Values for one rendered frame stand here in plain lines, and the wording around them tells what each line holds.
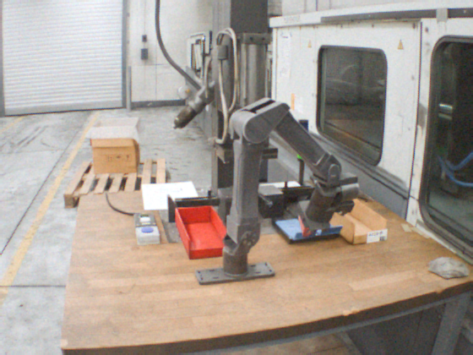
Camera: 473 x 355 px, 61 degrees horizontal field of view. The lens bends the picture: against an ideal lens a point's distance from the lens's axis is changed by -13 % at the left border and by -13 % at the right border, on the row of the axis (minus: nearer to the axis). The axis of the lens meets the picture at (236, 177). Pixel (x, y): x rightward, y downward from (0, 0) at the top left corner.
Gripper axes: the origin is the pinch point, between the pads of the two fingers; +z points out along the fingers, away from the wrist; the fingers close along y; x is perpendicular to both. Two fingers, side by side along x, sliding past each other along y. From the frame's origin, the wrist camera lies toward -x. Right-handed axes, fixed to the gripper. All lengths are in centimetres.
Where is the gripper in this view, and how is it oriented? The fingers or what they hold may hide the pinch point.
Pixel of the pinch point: (305, 233)
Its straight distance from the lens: 134.0
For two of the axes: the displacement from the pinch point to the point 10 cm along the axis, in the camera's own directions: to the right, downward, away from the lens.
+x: -9.5, 0.7, -3.1
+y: -2.6, -7.2, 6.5
